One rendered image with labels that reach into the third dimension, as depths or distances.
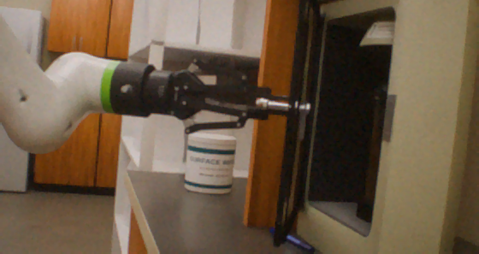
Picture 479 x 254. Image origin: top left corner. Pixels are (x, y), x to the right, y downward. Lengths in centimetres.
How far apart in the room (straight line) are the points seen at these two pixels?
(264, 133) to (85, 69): 40
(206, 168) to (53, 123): 66
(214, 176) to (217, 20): 77
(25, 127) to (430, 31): 62
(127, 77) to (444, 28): 51
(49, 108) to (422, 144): 56
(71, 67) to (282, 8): 45
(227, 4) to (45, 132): 129
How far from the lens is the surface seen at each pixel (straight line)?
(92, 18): 595
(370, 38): 95
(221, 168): 145
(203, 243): 100
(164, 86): 90
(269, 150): 114
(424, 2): 85
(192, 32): 213
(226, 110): 90
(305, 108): 82
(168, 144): 212
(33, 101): 85
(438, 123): 86
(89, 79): 94
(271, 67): 113
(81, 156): 577
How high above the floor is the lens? 121
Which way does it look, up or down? 3 degrees down
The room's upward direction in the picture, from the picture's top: 6 degrees clockwise
